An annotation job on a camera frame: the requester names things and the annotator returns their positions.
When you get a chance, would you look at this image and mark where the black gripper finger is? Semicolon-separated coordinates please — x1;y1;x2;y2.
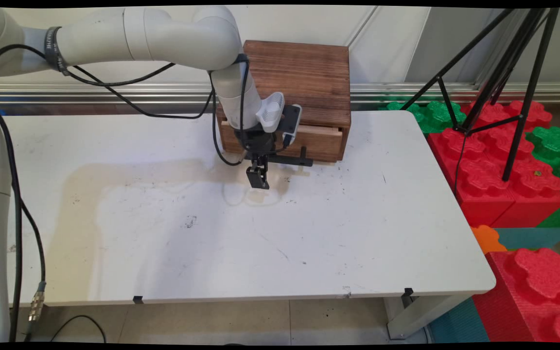
246;155;262;189
259;154;271;190

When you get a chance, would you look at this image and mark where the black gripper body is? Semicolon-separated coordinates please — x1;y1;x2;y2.
234;124;279;157

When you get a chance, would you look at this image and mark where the black bar drawer handle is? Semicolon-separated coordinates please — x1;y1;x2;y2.
265;145;314;168

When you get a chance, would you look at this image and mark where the wooden drawer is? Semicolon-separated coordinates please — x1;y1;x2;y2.
219;120;345;163

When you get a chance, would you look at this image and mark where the brown wooden drawer cabinet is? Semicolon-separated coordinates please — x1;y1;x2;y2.
216;40;352;163

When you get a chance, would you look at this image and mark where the green foam block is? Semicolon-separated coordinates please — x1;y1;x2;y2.
525;125;560;228
379;100;468;135

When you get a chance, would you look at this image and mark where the white table leg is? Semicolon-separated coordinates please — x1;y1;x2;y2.
384;293;473;340

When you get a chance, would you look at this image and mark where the red foam block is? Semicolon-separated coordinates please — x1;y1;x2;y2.
472;247;560;344
428;100;560;228

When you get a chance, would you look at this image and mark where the orange foam block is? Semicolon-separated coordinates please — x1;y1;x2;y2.
471;225;508;255

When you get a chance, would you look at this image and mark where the teal foam block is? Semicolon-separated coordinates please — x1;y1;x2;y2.
494;227;560;251
428;297;490;344

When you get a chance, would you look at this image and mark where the black tripod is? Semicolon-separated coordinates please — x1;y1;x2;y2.
401;7;560;183

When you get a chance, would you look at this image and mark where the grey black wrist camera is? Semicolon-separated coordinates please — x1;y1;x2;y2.
280;104;303;147

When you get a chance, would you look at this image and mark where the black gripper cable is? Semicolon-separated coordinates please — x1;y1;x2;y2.
69;53;252;135

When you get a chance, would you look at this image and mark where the aluminium wall rail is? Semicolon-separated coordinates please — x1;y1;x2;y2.
0;83;560;105

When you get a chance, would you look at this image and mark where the thin black tripod cable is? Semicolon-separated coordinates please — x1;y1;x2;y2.
454;132;467;195

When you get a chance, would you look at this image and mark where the thin black floor cable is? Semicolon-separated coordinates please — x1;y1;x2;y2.
49;315;107;343

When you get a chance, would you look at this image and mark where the black velcro strap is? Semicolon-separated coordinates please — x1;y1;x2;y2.
44;26;70;76

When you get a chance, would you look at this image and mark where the black cable with metal connector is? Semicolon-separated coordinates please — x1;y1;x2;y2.
0;78;47;342

